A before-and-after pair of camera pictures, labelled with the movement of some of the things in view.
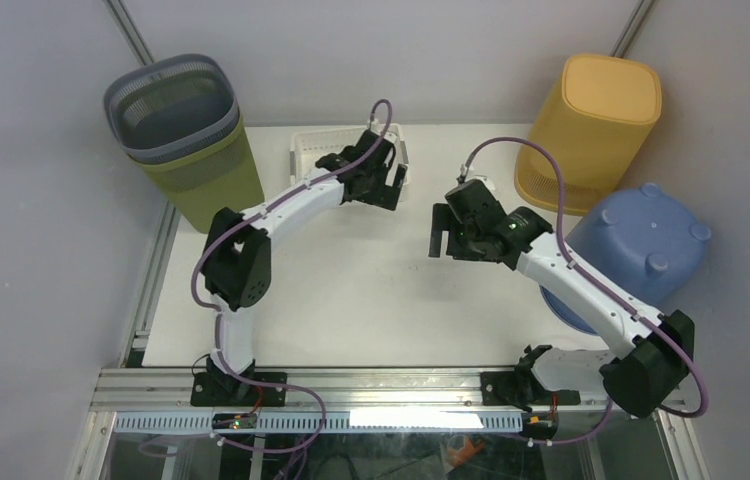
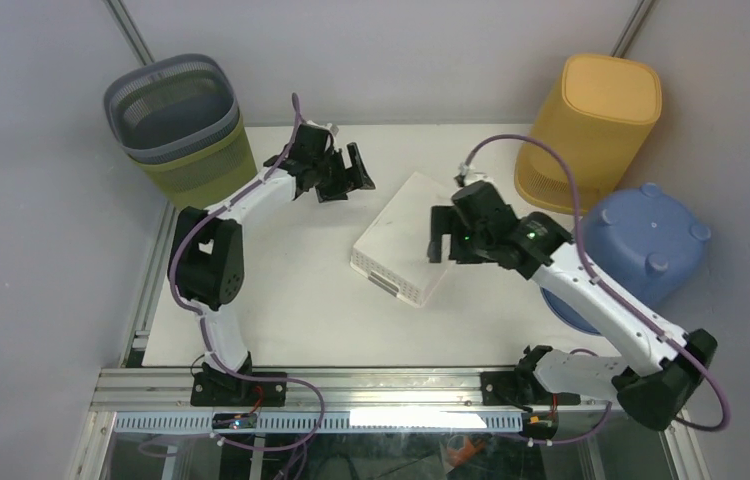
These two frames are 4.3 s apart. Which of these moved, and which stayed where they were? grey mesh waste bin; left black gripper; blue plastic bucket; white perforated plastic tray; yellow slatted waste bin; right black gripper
Moved: white perforated plastic tray; left black gripper
Stayed: yellow slatted waste bin; blue plastic bucket; right black gripper; grey mesh waste bin
